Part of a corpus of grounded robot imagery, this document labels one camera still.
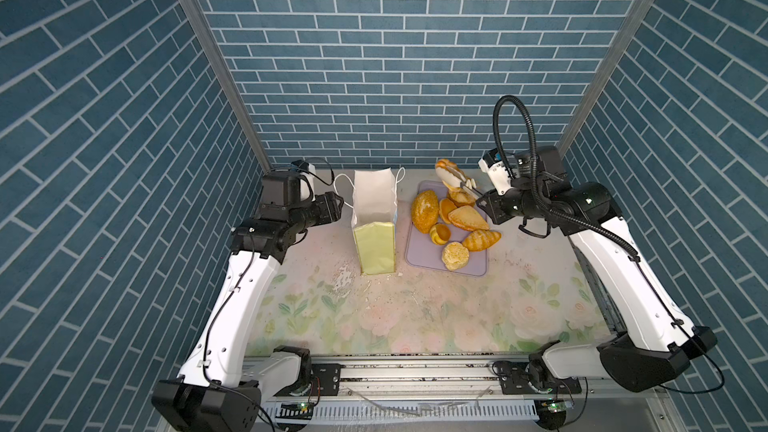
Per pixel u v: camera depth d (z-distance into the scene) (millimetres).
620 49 850
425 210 1017
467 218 969
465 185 709
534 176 478
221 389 363
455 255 912
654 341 382
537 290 896
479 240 954
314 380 722
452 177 738
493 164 586
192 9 770
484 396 721
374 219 1051
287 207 516
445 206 1027
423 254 964
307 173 637
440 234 956
